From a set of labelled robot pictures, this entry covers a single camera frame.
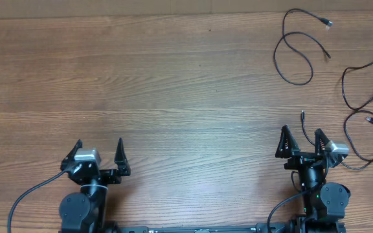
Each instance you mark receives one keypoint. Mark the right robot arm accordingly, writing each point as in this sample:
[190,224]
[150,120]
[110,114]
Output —
[324,202]

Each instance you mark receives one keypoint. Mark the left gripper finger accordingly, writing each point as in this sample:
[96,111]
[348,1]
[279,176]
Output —
[121,161]
[70,156]

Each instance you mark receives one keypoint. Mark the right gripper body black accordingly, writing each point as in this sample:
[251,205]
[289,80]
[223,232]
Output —
[302,159]

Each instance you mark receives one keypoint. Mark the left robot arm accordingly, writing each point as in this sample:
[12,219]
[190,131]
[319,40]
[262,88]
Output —
[84,211]

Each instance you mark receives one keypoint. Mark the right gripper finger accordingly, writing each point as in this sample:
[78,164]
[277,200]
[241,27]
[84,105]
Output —
[321,140]
[287,146]

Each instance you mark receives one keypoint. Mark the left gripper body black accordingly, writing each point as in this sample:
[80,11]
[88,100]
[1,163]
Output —
[109,177]

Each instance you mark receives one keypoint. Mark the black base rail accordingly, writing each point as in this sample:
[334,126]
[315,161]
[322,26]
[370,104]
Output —
[258,228]

